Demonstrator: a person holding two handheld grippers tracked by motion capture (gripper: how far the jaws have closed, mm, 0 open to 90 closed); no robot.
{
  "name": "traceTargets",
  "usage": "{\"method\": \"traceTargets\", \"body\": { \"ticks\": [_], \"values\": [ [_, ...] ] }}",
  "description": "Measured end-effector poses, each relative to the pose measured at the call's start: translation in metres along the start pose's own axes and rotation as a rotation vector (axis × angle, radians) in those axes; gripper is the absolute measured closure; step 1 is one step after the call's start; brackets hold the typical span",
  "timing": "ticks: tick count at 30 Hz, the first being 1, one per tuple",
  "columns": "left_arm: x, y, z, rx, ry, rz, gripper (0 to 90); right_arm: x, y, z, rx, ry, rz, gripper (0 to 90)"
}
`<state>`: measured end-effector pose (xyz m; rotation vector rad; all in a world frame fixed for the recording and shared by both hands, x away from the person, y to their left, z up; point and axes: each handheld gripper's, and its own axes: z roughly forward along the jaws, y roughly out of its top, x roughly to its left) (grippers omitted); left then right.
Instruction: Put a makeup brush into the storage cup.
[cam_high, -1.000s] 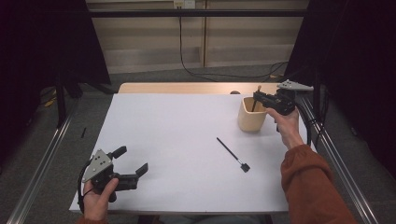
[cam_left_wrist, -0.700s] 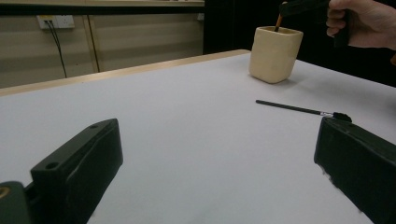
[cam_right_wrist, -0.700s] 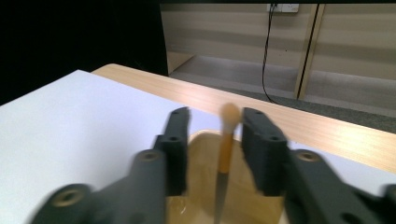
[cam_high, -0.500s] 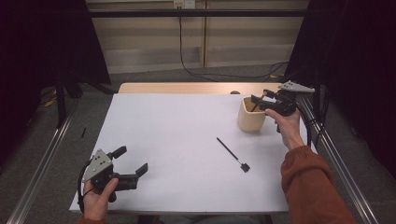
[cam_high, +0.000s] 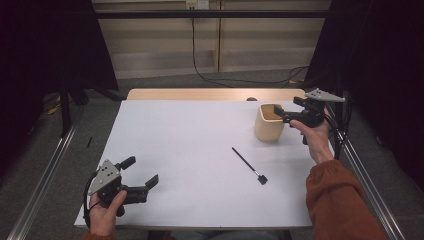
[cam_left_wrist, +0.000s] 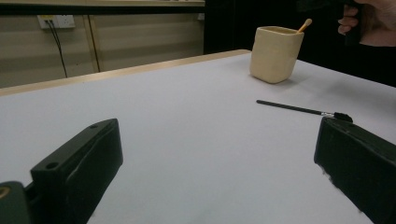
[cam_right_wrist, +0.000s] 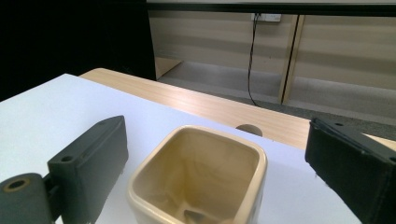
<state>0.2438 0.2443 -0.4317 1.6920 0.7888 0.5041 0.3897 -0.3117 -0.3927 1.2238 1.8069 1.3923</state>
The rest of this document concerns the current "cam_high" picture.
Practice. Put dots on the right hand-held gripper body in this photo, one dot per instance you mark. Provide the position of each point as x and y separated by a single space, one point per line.
313 116

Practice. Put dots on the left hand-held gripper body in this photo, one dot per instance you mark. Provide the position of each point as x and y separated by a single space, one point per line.
105 178

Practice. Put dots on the beige square cup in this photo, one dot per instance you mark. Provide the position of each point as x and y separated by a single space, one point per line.
266 130

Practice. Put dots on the black brush with black bristles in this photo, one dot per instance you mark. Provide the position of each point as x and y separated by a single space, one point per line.
246 162

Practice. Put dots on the person's right hand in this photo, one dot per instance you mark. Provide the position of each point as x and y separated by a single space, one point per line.
318 143

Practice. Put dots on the person's left hand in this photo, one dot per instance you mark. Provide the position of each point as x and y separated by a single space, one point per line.
103 218

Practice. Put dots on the dark round table fitting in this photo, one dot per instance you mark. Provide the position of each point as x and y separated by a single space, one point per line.
251 99

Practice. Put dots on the black metal stand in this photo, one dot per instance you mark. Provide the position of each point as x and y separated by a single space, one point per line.
65 110
338 83

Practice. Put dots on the white table sheet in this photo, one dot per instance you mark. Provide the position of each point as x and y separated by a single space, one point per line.
186 133

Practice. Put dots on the wooden table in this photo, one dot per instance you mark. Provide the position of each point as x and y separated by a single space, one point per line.
200 94

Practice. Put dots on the black curtain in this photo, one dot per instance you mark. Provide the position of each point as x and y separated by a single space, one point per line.
33 50
393 66

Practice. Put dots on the black horizontal bar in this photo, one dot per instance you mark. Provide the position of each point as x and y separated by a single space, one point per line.
200 14

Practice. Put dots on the aluminium floor rail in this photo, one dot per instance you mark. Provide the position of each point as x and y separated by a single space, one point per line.
395 228
46 180

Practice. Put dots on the white wall socket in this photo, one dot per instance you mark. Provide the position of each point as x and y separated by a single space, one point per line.
196 4

